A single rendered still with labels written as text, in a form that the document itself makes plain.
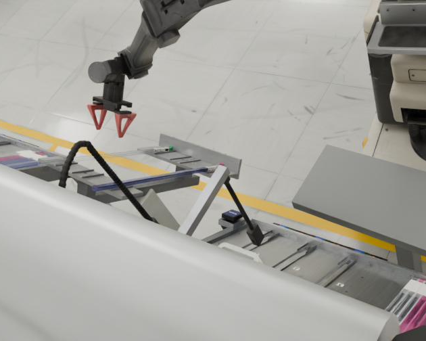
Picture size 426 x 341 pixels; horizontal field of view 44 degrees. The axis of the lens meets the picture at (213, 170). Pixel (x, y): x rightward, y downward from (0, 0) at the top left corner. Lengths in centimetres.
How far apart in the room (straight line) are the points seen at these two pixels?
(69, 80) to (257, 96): 142
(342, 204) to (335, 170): 13
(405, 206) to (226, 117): 146
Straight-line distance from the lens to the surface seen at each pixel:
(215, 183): 77
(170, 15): 107
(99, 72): 143
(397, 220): 155
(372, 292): 123
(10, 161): 194
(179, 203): 258
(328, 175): 167
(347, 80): 279
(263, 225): 146
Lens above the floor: 193
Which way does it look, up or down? 47 degrees down
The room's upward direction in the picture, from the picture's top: 30 degrees counter-clockwise
